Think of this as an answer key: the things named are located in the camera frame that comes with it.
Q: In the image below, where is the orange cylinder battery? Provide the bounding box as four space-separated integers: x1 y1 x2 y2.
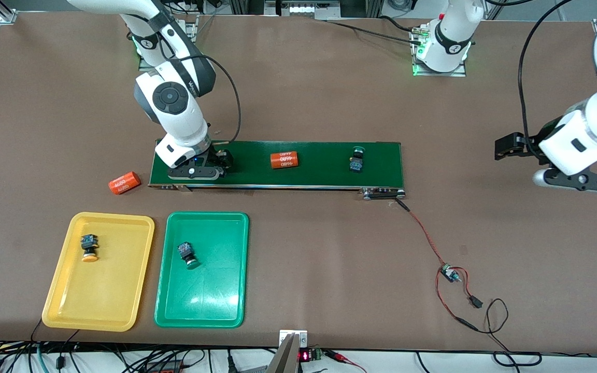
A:
271 151 299 169
108 171 140 195

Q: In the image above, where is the green push button switch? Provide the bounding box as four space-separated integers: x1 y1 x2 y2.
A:
349 146 366 173
177 241 199 269

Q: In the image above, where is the yellow push button switch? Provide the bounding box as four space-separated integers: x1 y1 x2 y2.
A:
80 234 99 263

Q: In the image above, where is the green conveyor belt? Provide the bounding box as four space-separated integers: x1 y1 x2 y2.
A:
148 139 407 200

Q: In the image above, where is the green plastic tray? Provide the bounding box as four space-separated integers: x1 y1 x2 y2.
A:
154 211 250 328

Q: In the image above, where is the yellow plastic tray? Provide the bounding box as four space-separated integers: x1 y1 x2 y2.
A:
42 211 155 332

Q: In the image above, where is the lit metal equipment unit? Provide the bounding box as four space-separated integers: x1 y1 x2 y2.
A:
265 0 340 20

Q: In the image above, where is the red clip lead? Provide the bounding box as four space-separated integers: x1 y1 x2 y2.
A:
324 350 369 373

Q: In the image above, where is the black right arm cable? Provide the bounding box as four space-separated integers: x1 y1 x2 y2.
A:
195 54 242 145

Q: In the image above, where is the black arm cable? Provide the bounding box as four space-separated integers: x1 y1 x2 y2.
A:
517 0 576 159
195 54 242 145

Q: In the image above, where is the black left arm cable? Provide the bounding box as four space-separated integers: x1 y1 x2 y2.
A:
517 0 576 159

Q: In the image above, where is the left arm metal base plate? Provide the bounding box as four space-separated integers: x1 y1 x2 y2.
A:
411 26 467 77

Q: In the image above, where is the red and black wire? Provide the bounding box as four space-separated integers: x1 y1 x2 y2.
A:
394 198 486 332

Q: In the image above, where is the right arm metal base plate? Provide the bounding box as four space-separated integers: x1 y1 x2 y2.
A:
138 16 198 72

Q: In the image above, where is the thin black looped cable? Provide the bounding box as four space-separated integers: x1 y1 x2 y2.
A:
485 298 543 367

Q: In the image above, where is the black cable across table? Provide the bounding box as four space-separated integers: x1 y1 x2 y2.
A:
324 15 426 47

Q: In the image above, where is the tangle of black cables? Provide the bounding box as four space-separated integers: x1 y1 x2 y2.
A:
0 339 278 373

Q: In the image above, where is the teal cable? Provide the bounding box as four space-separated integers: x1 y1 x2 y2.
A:
34 345 50 373

